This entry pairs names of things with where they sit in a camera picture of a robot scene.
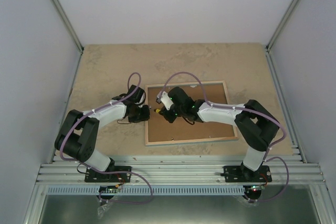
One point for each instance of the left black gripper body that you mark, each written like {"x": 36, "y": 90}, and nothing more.
{"x": 139, "y": 116}

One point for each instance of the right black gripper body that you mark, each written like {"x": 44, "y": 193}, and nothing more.
{"x": 171, "y": 118}

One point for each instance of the teal wooden picture frame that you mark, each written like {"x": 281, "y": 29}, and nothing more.
{"x": 158, "y": 131}

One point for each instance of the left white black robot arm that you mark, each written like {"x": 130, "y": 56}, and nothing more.
{"x": 78, "y": 134}

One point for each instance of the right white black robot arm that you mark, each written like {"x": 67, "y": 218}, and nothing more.
{"x": 257, "y": 126}

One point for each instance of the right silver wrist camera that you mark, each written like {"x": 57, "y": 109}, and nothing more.
{"x": 163, "y": 98}

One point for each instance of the aluminium rail platform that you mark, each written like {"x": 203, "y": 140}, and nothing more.
{"x": 183, "y": 170}

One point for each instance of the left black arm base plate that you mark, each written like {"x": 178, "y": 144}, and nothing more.
{"x": 113, "y": 174}

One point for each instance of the grey slotted cable duct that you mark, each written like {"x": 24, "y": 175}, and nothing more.
{"x": 141, "y": 190}

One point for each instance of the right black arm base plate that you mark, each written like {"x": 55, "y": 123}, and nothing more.
{"x": 236, "y": 174}

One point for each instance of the left aluminium corner post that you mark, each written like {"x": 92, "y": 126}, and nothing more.
{"x": 65, "y": 20}

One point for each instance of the aluminium corner post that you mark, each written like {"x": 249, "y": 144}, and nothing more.
{"x": 283, "y": 22}
{"x": 65, "y": 20}

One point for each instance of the right aluminium corner post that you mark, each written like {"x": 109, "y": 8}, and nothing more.
{"x": 283, "y": 22}

